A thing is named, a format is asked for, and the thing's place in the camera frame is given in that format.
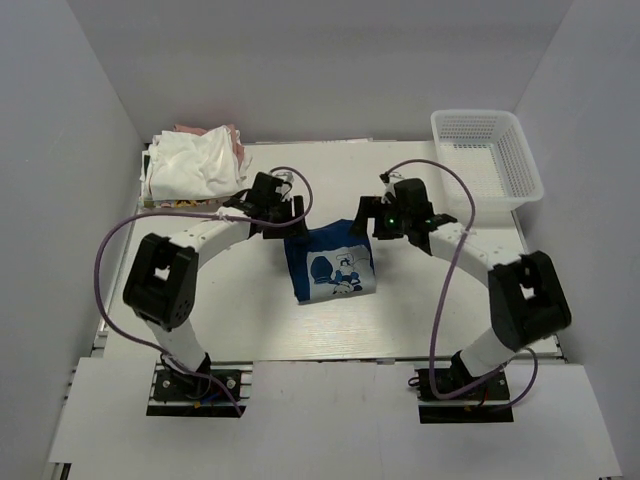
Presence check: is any blue printed t shirt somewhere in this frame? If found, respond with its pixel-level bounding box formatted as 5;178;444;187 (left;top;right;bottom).
284;219;377;304

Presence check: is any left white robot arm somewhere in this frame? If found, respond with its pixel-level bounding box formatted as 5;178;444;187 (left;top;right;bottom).
123;167;313;378

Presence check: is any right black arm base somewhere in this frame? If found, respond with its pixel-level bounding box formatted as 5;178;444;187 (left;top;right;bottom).
407;364;515;426

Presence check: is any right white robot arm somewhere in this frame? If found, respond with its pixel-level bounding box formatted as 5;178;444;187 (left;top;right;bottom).
350;178;572;390

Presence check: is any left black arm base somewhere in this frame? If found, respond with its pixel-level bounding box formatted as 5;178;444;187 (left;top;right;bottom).
146;361;253;418

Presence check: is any pink folded t shirt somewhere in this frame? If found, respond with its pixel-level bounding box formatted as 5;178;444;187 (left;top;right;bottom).
173;124;251;179

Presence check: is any floral folded t shirt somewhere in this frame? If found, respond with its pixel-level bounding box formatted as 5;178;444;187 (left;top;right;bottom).
139;197;229;212

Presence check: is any white plastic basket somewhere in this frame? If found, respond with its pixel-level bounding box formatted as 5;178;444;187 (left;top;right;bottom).
431;109;544;223

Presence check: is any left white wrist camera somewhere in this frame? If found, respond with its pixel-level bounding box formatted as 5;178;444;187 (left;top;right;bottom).
273;170;294;201

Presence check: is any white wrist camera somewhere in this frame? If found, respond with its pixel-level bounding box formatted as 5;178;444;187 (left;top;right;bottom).
380;171;404;204
273;170;294;201

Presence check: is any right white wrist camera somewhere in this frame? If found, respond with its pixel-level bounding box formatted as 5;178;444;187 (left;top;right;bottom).
380;171;404;204

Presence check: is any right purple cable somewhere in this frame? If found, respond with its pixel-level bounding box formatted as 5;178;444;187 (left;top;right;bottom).
378;158;540;412

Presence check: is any purple cable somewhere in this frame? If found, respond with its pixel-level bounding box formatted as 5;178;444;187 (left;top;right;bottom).
378;158;540;412
94;166;313;417

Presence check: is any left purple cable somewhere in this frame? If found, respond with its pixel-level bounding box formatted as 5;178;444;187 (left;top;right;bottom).
94;166;313;417

